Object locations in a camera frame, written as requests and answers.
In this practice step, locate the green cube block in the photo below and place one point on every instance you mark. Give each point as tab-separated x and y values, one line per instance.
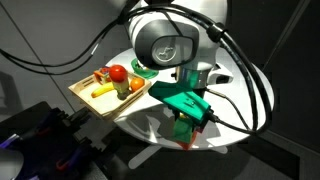
183	130

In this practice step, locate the grey rounded robot base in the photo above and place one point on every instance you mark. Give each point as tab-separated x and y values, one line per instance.
11	163

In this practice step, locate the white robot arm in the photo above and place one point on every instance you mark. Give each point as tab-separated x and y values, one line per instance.
163	40

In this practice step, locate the wooden tray box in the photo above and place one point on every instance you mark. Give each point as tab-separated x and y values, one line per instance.
107	105

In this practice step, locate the orange cube block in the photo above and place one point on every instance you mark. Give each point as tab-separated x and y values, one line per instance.
185	146

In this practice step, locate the green bowl with saucer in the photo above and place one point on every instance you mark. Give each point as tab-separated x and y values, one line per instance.
143	72

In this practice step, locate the orange fruit toy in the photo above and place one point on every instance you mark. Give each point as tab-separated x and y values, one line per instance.
136	84

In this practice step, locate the yellow banana toy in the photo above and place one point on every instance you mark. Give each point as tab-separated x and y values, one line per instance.
102	89

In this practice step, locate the purple orange clamp front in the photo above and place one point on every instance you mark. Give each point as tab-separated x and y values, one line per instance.
72	160

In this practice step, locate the purple orange clamp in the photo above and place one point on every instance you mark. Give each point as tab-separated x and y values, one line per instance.
72	160
49	122

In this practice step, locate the purple orange clamp rear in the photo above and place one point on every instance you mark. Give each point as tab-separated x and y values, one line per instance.
49	122

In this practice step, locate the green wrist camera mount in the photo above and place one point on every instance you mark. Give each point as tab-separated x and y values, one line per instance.
181	99

